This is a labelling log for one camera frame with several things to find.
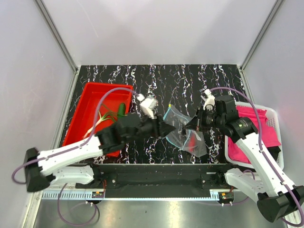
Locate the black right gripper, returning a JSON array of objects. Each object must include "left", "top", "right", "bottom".
[{"left": 185, "top": 106, "right": 225, "bottom": 132}]

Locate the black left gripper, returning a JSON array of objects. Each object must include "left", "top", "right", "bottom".
[{"left": 125, "top": 109, "right": 176, "bottom": 144}]

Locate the clear zip top bag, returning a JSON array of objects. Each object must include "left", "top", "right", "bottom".
[{"left": 163, "top": 104, "right": 207, "bottom": 157}]

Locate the green fake vegetable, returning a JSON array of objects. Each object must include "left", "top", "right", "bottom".
[{"left": 117, "top": 103, "right": 126, "bottom": 118}]

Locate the fake green onion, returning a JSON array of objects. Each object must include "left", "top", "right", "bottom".
[{"left": 83, "top": 104, "right": 118, "bottom": 139}]

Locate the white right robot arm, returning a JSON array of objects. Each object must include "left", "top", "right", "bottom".
[{"left": 185, "top": 94, "right": 304, "bottom": 222}]

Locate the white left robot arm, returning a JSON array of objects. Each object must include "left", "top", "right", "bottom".
[{"left": 24, "top": 114, "right": 176, "bottom": 192}]

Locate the red fake pepper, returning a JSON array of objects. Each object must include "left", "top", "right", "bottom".
[{"left": 189, "top": 135, "right": 200, "bottom": 151}]

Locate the white plastic basket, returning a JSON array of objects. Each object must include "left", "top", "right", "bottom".
[{"left": 225, "top": 102, "right": 284, "bottom": 169}]

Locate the pink cloth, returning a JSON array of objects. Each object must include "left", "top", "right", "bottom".
[{"left": 228, "top": 105, "right": 282, "bottom": 164}]

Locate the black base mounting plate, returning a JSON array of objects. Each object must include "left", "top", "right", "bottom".
[{"left": 76, "top": 164, "right": 236, "bottom": 200}]

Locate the red plastic bin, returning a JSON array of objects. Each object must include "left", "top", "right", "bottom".
[{"left": 61, "top": 82, "right": 133, "bottom": 157}]

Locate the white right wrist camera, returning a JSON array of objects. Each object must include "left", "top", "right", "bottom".
[{"left": 203, "top": 89, "right": 215, "bottom": 111}]

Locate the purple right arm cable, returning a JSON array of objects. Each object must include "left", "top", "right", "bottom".
[{"left": 210, "top": 86, "right": 304, "bottom": 225}]

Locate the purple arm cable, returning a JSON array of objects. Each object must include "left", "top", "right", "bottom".
[
  {"left": 11, "top": 87, "right": 143, "bottom": 226},
  {"left": 210, "top": 86, "right": 304, "bottom": 225}
]

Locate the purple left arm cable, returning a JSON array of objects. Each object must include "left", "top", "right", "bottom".
[{"left": 11, "top": 87, "right": 143, "bottom": 226}]

